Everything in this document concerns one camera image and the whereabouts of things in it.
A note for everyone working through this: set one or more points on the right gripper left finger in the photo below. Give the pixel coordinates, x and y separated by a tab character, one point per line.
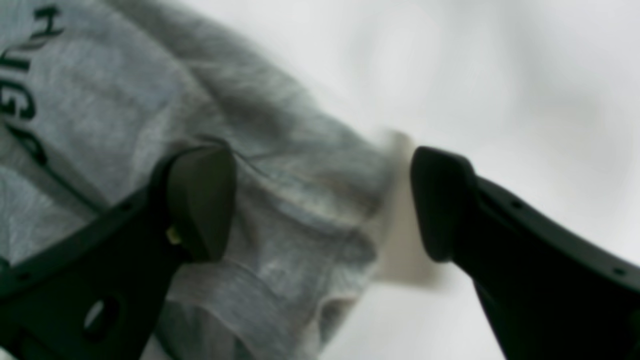
97	294

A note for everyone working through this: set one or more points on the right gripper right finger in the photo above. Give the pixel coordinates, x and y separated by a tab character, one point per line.
547	293

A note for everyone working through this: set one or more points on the grey T-shirt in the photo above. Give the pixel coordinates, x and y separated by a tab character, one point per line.
95	93

